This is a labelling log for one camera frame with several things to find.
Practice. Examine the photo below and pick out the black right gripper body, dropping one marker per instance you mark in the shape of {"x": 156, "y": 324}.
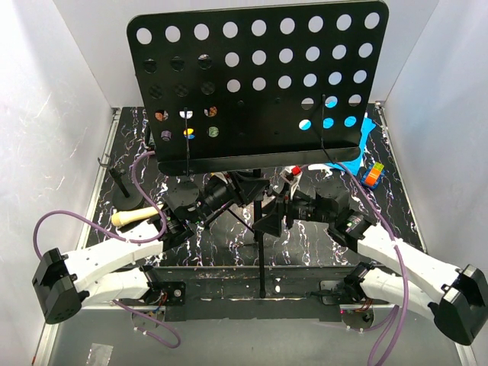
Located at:
{"x": 300, "y": 208}

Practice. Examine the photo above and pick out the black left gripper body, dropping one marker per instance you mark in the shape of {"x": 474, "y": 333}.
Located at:
{"x": 218, "y": 195}

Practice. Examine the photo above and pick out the blue sheet music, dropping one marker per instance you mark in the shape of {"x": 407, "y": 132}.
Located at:
{"x": 354, "y": 165}

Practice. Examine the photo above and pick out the black microphone stand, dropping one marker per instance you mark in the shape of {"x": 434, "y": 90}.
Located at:
{"x": 125, "y": 196}

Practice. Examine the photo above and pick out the black music stand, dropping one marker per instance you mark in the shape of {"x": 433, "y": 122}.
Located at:
{"x": 239, "y": 90}

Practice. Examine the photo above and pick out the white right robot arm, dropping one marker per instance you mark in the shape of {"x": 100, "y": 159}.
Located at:
{"x": 453, "y": 298}

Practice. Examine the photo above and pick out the white sheet music page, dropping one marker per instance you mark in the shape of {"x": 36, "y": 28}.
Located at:
{"x": 320, "y": 167}

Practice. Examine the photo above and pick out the orange green blue block toy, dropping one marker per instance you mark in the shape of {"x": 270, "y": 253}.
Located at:
{"x": 373, "y": 176}

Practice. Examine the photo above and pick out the black poker chip case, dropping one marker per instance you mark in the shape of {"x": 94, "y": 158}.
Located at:
{"x": 149, "y": 140}

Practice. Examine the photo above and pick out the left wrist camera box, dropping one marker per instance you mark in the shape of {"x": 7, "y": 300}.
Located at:
{"x": 220, "y": 175}

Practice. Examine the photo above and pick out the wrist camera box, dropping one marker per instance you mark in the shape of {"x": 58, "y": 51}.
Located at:
{"x": 220, "y": 175}
{"x": 291, "y": 175}

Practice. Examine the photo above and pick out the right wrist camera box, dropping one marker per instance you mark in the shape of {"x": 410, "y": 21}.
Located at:
{"x": 291, "y": 175}

